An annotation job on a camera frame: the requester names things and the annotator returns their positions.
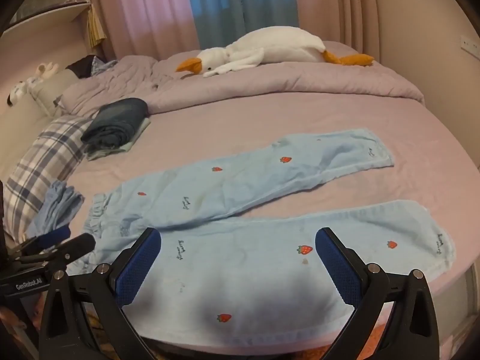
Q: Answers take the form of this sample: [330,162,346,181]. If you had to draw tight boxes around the beige padded headboard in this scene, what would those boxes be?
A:
[0,94,53,196]

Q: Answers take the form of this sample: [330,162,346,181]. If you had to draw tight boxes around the bed with pink sheet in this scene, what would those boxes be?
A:
[11,94,477,349]

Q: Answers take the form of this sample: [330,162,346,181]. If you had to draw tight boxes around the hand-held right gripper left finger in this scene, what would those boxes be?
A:
[39,227,177,360]

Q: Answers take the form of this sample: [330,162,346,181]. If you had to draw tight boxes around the white goose plush toy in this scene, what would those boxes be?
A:
[175,26,375,79]

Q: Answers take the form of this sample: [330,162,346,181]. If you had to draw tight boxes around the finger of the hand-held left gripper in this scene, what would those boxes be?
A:
[7,228,73,253]
[15,232,97,267]

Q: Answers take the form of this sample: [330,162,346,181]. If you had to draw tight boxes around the black garment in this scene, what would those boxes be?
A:
[65,54,98,79]

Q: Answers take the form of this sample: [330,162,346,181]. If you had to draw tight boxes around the small white plush toy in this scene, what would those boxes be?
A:
[35,62,61,81]

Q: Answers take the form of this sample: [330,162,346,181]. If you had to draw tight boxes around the light blue strawberry pants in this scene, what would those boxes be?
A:
[67,127,456,346]

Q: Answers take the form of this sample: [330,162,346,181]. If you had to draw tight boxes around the purple duvet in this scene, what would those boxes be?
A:
[60,39,425,115]

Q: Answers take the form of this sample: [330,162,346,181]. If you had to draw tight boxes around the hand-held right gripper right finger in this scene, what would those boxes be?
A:
[315,227,440,360]

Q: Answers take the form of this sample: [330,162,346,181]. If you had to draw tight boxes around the dark folded clothes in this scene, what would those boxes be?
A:
[80,97,149,149]

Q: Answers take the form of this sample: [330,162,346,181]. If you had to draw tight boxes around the blue curtain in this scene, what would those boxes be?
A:
[184,0,301,47]

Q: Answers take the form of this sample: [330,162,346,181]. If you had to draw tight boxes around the pink curtain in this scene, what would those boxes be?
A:
[86,0,199,62]
[292,0,383,46]

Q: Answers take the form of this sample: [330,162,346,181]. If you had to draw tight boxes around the blue plaid shirt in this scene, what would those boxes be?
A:
[92,56,119,77]

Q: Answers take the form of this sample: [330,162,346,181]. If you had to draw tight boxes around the white and black plush dog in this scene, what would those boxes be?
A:
[5,79,38,106]

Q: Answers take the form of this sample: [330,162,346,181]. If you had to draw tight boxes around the blue folded cloth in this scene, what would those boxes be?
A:
[26,180,85,239]

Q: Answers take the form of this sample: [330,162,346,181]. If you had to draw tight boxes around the grey pillow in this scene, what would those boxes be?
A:
[32,68,81,118]

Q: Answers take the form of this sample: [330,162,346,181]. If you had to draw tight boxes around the plaid pillow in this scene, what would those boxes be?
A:
[3,115,94,244]

